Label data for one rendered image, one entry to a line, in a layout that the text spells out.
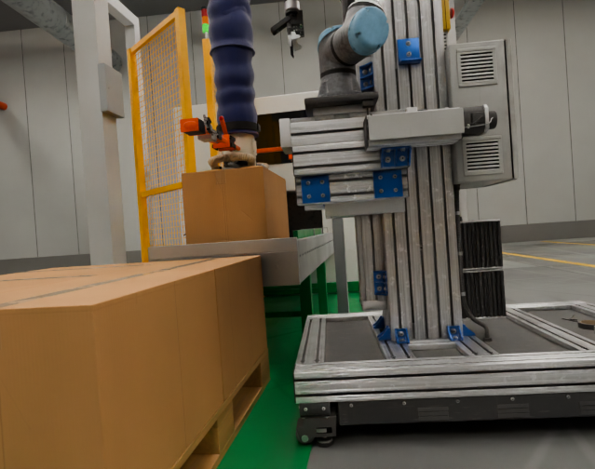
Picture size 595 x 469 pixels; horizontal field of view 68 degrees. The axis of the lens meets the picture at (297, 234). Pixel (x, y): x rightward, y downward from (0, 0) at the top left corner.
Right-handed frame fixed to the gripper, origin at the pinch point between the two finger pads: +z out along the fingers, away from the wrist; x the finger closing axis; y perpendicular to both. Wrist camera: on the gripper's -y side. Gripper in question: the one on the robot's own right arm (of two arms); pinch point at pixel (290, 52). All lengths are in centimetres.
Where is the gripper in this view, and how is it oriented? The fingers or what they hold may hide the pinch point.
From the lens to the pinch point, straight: 236.6
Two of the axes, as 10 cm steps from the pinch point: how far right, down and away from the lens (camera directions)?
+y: 10.0, -0.7, -0.7
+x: 0.7, -0.2, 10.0
